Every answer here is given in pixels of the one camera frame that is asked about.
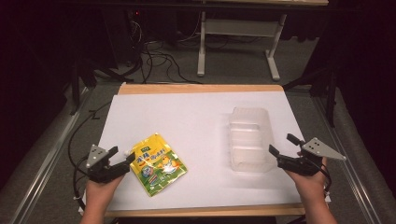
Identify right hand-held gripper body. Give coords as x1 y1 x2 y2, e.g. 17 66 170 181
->
276 136 347 177

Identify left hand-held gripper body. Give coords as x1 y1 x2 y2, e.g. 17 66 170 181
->
85 144 132 184

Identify clear plastic container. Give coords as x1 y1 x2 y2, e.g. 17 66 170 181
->
229 106 278 174

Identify yellow green spout pouch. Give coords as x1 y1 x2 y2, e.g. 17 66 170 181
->
123 133 189 198

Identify person's left hand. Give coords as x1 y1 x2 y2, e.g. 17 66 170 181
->
85 173 126 203

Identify person's right hand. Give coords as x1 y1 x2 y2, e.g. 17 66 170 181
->
284 150 329 203

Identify black tripod stand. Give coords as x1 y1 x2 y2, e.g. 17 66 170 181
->
282 65 340 129
68 54 127 117

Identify white paper sheet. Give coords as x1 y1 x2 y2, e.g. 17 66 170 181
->
81 91 332 213

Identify dark computer tower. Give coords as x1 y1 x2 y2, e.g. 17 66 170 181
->
101 8 145 68

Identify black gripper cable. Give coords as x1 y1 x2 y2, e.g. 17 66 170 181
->
67 101 112 213
319 162 333 195

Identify grey metal rail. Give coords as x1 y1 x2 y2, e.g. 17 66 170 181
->
8 87 92 224
312 95 382 224

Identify black floor cables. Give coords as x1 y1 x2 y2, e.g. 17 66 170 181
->
129 18 204 86

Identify white metal desk frame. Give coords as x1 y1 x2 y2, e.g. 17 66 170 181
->
196 0 330 82

